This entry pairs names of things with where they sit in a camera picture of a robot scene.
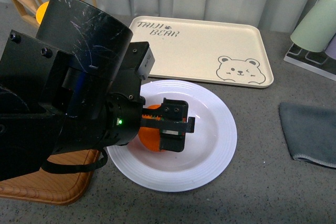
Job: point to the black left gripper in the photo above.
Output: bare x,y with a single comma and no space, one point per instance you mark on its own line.
125,117

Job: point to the orange fruit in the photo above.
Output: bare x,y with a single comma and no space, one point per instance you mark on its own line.
150,138

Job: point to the white round plate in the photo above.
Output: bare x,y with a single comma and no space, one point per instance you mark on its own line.
207,152

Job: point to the cream bear tray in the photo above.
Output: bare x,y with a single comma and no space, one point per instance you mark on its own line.
197,50

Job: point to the wooden cutting board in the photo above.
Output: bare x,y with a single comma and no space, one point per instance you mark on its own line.
44,187

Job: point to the grey folded cloth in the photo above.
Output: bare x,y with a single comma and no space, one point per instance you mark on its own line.
309,132

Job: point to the white cup holder rack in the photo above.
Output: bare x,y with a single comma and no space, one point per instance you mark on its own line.
317,62

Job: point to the light green cup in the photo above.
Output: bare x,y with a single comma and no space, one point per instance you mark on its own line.
317,28

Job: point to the purple cup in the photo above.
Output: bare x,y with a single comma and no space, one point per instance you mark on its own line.
330,50

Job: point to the yellow mug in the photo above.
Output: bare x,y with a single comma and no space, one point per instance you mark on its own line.
41,12

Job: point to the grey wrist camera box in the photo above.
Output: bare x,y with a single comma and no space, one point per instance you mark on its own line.
146,64

